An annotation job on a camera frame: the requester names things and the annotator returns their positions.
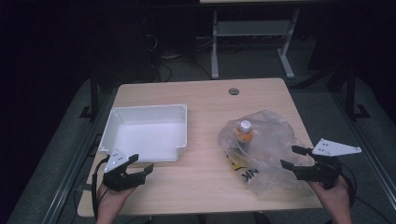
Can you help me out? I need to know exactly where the person's left hand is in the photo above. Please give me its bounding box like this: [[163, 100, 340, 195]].
[[96, 182, 137, 211]]

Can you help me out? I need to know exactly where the black floor cable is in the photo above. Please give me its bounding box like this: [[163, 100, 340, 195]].
[[354, 195, 391, 224]]

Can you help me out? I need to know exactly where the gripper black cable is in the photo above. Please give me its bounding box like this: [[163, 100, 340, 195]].
[[339, 161, 358, 209], [91, 154, 110, 219]]

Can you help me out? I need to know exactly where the clear plastic bag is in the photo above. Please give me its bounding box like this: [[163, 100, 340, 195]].
[[217, 109, 314, 196]]

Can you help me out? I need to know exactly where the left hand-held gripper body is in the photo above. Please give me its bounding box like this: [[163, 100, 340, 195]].
[[102, 148, 148, 192]]

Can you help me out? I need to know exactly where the person's right hand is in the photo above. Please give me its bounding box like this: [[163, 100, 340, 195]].
[[307, 175, 352, 217]]

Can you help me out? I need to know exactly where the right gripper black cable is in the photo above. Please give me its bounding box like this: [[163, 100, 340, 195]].
[[339, 161, 358, 209]]

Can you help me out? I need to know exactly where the grey metal table frame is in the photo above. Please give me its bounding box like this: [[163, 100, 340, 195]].
[[210, 8, 302, 80]]

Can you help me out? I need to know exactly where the white plastic tray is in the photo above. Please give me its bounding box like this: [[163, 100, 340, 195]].
[[98, 104, 189, 163]]

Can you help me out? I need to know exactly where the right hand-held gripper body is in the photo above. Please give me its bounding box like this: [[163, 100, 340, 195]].
[[293, 137, 362, 190]]

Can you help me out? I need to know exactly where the metal floor rail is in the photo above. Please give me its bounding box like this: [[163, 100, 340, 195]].
[[40, 92, 117, 224], [329, 91, 396, 203]]

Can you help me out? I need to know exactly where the orange drink bottle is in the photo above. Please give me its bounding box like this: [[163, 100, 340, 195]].
[[234, 119, 255, 151]]

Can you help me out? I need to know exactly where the bundle of floor cables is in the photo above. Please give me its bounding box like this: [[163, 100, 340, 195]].
[[141, 18, 216, 82]]

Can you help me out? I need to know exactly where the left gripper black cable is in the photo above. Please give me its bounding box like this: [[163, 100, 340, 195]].
[[91, 154, 110, 219]]

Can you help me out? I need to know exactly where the black metal stand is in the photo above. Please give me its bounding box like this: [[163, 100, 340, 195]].
[[341, 63, 372, 121], [78, 76, 101, 121]]

